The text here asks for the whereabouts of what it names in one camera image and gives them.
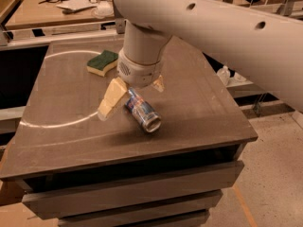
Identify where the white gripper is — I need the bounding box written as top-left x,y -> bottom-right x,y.
98,49 -> 165,121

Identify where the redbull can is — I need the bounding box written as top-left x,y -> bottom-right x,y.
125,88 -> 161,133

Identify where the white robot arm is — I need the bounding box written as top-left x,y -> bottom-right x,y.
114,0 -> 303,112

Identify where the green yellow sponge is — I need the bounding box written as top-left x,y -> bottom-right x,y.
87,50 -> 118,77

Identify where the left clear sanitizer bottle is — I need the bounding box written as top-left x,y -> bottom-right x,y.
217,65 -> 230,86

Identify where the clear sanitizer bottle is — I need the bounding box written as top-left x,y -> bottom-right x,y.
217,65 -> 230,86
234,73 -> 246,82

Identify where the grey drawer cabinet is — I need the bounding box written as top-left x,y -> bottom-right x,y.
1,36 -> 257,227

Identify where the right clear sanitizer bottle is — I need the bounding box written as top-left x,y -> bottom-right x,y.
234,73 -> 246,82

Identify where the white paper sheet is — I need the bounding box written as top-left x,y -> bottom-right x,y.
57,0 -> 98,10

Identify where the metal rail frame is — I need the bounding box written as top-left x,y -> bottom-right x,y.
0,0 -> 303,51

